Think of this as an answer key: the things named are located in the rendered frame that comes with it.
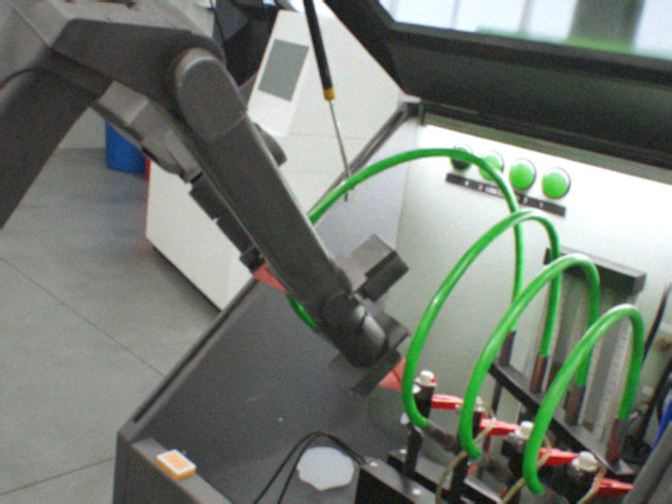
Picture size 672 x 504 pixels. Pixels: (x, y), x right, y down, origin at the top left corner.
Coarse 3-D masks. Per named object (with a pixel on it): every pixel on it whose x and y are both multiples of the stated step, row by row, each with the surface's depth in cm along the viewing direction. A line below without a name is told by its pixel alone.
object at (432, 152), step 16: (384, 160) 103; (400, 160) 104; (464, 160) 108; (480, 160) 108; (352, 176) 102; (368, 176) 103; (496, 176) 110; (336, 192) 102; (512, 192) 113; (320, 208) 101; (512, 208) 113; (304, 320) 106; (512, 336) 121
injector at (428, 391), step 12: (420, 384) 107; (432, 384) 108; (420, 396) 107; (432, 396) 108; (420, 408) 108; (408, 420) 107; (408, 444) 111; (420, 444) 110; (408, 456) 111; (408, 468) 111
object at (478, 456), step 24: (552, 264) 89; (576, 264) 92; (528, 288) 87; (504, 336) 85; (480, 360) 84; (480, 384) 84; (576, 384) 105; (576, 408) 105; (480, 456) 89; (504, 480) 95
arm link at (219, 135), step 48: (192, 48) 53; (192, 96) 53; (240, 96) 56; (192, 144) 61; (240, 144) 64; (240, 192) 67; (288, 192) 72; (288, 240) 76; (288, 288) 85; (336, 288) 86
